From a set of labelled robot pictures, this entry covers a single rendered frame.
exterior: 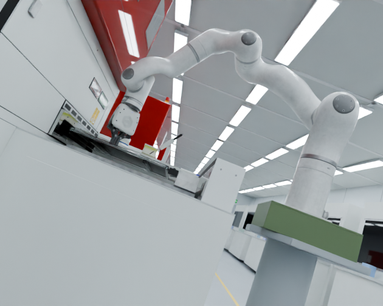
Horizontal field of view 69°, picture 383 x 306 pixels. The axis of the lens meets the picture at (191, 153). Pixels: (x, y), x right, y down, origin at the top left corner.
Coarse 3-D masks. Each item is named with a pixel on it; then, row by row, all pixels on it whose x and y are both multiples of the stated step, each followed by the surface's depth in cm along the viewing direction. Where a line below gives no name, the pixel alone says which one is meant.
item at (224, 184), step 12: (216, 168) 82; (228, 168) 82; (240, 168) 82; (216, 180) 81; (228, 180) 81; (240, 180) 82; (204, 192) 80; (216, 192) 80; (228, 192) 81; (216, 204) 80; (228, 204) 80
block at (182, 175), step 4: (180, 172) 99; (184, 172) 99; (180, 176) 99; (184, 176) 99; (188, 176) 99; (192, 176) 99; (188, 180) 99; (192, 180) 99; (196, 180) 99; (196, 184) 99
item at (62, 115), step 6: (60, 114) 92; (66, 114) 95; (54, 120) 91; (60, 120) 92; (66, 120) 96; (72, 120) 101; (54, 126) 91; (72, 126) 105; (78, 126) 108; (48, 132) 90; (54, 132) 92; (60, 132) 96; (60, 138) 97; (66, 138) 102; (72, 144) 109; (78, 144) 115; (90, 150) 134
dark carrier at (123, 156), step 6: (84, 138) 107; (102, 144) 103; (108, 150) 113; (114, 150) 105; (114, 156) 127; (120, 156) 117; (126, 156) 109; (132, 156) 102; (132, 162) 123; (138, 162) 114; (144, 168) 128; (156, 168) 110; (162, 168) 102; (162, 174) 123
